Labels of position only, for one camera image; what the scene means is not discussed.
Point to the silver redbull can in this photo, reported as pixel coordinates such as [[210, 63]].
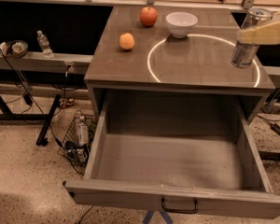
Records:
[[246, 47]]

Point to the grey open top drawer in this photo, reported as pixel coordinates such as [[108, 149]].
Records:
[[181, 147]]

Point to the white bowl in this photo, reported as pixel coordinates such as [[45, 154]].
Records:
[[180, 24]]

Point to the black power adapter right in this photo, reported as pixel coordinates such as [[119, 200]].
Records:
[[276, 128]]

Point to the red apple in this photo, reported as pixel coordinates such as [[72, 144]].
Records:
[[148, 16]]

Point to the grey cabinet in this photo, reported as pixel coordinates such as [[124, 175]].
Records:
[[200, 62]]

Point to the orange fruit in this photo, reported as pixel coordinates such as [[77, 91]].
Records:
[[126, 41]]

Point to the plastic bottle in basket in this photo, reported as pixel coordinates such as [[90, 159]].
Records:
[[81, 128]]

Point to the blue tape cross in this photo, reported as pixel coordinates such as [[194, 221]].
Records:
[[154, 215]]

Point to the clear water bottle on ledge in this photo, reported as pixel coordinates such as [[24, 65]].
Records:
[[44, 44]]

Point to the small bowl with items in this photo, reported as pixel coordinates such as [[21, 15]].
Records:
[[13, 49]]

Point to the black drawer handle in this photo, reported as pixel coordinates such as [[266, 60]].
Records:
[[179, 207]]

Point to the wire basket on floor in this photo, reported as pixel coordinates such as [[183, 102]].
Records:
[[71, 148]]

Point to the black table leg frame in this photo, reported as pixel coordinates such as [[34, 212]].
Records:
[[42, 140]]

